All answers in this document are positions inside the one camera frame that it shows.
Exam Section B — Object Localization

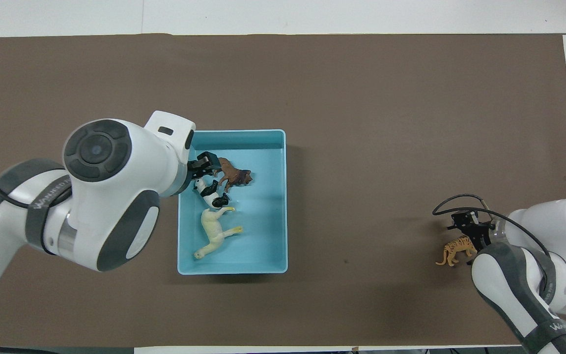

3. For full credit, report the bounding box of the light blue storage box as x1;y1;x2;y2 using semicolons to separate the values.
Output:
177;129;288;275

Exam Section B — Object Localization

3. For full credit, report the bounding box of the brown table mat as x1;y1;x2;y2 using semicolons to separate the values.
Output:
0;33;566;347

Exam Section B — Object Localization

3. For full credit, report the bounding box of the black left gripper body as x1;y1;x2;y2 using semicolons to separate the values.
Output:
187;158;205;182

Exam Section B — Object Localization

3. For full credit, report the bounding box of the orange tiger toy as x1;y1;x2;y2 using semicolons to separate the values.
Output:
435;235;479;267

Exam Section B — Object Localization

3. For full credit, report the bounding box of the brown lion toy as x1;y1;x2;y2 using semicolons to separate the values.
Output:
214;157;254;193

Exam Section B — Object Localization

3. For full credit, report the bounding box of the black white panda toy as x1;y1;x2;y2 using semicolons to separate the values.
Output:
194;179;231;208

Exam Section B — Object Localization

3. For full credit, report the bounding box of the cream horse toy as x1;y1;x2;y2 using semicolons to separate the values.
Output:
194;206;243;260

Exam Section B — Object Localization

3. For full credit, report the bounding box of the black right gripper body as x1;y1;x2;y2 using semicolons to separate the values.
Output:
453;210;492;241

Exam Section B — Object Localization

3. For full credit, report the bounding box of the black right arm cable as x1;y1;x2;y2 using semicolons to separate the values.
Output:
432;194;554;261

